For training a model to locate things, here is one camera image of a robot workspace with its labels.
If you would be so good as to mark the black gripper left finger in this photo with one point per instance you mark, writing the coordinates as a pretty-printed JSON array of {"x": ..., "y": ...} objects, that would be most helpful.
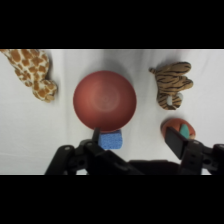
[{"x": 83, "y": 156}]

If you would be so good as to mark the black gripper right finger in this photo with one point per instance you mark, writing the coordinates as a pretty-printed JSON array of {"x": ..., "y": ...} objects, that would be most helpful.
[{"x": 191, "y": 156}]

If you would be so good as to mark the pink bowl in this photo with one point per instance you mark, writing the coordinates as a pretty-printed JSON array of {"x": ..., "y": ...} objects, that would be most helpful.
[{"x": 104, "y": 100}]

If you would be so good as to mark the orange ball with teal patch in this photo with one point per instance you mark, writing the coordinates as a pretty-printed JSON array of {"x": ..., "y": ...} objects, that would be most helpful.
[{"x": 185, "y": 128}]

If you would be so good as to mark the blue foam block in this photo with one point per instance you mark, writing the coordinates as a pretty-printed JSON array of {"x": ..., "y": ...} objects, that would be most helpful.
[{"x": 111, "y": 140}]

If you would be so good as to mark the tiger plush toy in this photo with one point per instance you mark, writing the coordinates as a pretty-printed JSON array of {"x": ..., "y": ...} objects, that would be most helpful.
[{"x": 171, "y": 85}]

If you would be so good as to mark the giraffe plush toy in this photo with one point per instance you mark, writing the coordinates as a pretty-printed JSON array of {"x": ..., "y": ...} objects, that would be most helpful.
[{"x": 32, "y": 71}]

